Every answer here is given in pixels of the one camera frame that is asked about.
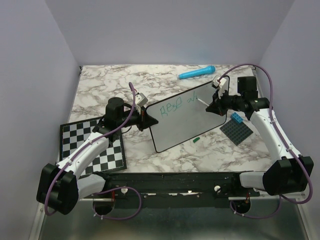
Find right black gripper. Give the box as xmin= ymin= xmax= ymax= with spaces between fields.
xmin=207 ymin=87 xmax=244 ymax=116

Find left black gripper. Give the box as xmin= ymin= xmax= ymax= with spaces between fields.
xmin=117 ymin=105 xmax=158 ymax=132

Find green whiteboard marker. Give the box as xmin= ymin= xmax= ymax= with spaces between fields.
xmin=197 ymin=98 xmax=209 ymax=107

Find black framed whiteboard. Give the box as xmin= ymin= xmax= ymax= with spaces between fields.
xmin=146 ymin=82 xmax=227 ymax=153

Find green marker cap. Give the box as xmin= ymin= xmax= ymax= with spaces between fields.
xmin=192 ymin=137 xmax=200 ymax=143

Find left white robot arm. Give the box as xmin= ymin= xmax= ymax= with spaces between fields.
xmin=36 ymin=93 xmax=158 ymax=216

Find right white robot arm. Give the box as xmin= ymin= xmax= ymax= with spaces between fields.
xmin=206 ymin=76 xmax=314 ymax=196

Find blue lego brick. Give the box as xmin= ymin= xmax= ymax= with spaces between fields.
xmin=230 ymin=112 xmax=244 ymax=124

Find grey lego baseplate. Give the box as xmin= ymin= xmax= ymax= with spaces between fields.
xmin=220 ymin=119 xmax=253 ymax=146

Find blue toy microphone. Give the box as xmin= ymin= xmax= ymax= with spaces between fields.
xmin=178 ymin=65 xmax=216 ymax=79

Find black white checkerboard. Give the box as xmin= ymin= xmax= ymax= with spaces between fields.
xmin=57 ymin=117 xmax=127 ymax=178

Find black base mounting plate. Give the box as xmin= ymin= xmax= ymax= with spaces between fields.
xmin=89 ymin=172 xmax=260 ymax=210

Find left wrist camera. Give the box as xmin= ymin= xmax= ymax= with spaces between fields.
xmin=135 ymin=93 xmax=148 ymax=107

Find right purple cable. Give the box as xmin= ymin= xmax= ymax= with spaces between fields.
xmin=217 ymin=64 xmax=315 ymax=220

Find purple cable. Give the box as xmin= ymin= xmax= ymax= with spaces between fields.
xmin=44 ymin=82 xmax=145 ymax=222
xmin=217 ymin=64 xmax=315 ymax=220

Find aluminium extrusion rail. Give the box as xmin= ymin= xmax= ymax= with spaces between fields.
xmin=257 ymin=191 xmax=307 ymax=205

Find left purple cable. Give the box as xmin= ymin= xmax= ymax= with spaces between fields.
xmin=44 ymin=82 xmax=145 ymax=222

